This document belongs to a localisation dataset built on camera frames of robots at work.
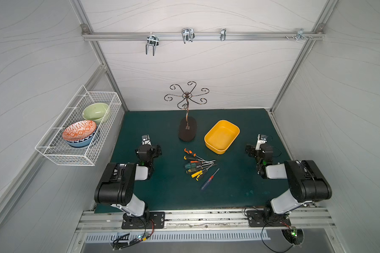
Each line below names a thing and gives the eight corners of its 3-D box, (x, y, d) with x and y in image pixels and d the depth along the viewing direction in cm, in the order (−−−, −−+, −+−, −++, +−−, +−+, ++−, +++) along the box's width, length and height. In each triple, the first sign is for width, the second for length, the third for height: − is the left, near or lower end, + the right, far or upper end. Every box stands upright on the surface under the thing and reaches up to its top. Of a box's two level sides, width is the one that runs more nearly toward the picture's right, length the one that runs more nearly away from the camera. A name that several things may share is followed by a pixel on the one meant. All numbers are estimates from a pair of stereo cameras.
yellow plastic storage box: (200, 144, 103) (200, 139, 99) (220, 123, 116) (221, 117, 111) (221, 158, 97) (222, 154, 92) (240, 134, 109) (242, 129, 104)
